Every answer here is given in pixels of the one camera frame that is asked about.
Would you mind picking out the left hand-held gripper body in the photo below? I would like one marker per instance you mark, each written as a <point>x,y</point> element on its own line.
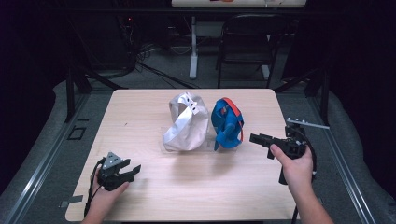
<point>110,180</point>

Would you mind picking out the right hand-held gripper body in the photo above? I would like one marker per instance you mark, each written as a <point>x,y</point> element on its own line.
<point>294,146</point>

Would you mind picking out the blue baseball cap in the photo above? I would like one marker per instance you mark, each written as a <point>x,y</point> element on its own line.
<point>229,127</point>

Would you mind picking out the white baseball cap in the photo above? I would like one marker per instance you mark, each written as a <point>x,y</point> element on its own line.
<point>190,127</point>

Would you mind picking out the person's left hand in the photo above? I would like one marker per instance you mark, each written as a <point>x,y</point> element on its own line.
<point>104,200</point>

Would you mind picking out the person's right hand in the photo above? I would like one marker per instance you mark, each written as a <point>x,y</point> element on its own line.
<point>299,174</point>

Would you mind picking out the grey tape strip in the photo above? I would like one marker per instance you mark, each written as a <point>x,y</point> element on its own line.
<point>70,201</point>

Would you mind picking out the black metal stand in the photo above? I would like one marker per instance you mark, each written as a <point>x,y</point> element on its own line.
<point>325,96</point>
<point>70,93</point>

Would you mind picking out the black folding chair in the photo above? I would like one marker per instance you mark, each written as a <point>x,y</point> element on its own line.
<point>249,46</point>

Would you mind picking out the white desk leg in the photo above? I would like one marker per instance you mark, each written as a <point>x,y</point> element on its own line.
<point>193,56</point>

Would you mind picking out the metal floor rail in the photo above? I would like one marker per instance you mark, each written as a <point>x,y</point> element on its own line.
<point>342,165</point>
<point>46,161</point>

